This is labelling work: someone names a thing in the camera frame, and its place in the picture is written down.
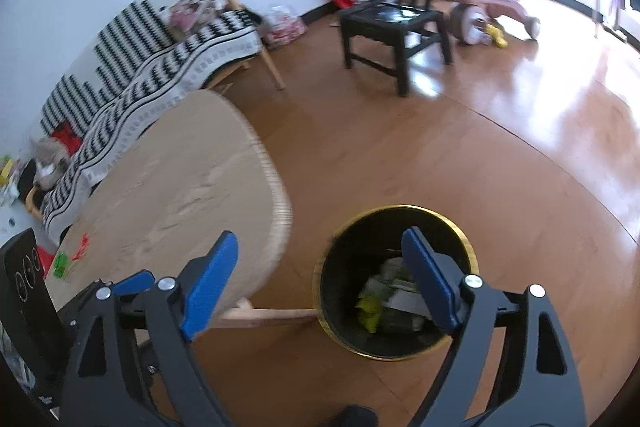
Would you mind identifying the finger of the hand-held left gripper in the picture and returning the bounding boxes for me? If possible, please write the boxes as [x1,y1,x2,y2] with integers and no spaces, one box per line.
[111,270,157,304]

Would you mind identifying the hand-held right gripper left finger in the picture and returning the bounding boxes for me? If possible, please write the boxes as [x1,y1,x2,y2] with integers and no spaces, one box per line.
[60,231,240,427]

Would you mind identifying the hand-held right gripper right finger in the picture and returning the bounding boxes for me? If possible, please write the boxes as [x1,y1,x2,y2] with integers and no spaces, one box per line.
[401,227,587,427]

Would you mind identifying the white packet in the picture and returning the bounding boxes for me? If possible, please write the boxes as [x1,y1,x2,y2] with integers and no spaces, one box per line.
[386,288,434,321]

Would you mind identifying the white paper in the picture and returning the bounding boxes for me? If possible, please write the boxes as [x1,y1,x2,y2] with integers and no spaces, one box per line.
[381,257,415,282]

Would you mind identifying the yellow-green wrapper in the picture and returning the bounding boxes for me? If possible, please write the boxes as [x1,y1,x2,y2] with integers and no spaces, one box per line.
[355,274,397,334]

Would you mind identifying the black bin with gold rim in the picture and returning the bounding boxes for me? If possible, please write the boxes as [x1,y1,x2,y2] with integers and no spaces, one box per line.
[312,205,481,362]

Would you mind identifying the small green scrap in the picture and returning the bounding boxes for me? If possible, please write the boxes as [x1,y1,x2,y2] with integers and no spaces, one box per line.
[52,252,71,281]

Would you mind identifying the small red scrap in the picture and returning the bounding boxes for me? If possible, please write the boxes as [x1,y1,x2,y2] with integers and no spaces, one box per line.
[70,232,92,263]

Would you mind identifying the light wooden table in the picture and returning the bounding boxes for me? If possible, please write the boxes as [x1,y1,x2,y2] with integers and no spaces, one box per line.
[44,89,322,348]

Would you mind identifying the grey plush toy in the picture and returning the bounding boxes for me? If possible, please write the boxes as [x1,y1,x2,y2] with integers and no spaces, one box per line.
[31,136,71,190]

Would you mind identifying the red cloth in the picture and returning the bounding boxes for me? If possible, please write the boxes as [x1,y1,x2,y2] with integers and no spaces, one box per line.
[50,122,84,154]

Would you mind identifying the black and white striped blanket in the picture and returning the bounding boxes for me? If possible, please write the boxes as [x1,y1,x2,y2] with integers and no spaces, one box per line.
[39,0,264,234]

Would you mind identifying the black-white patterned sofa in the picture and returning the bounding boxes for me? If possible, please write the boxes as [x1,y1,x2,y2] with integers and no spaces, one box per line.
[27,0,286,218]

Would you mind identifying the yellow toy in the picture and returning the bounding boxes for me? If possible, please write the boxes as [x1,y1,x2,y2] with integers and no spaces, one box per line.
[482,22,509,48]

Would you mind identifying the white and red plastic bag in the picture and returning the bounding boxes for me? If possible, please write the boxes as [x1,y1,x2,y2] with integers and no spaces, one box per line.
[262,4,307,48]

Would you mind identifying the black wooden chair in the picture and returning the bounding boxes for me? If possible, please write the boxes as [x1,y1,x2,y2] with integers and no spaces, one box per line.
[339,0,454,97]

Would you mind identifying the pink printed cushion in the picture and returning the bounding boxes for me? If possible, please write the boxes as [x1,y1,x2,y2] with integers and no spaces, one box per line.
[166,0,232,34]

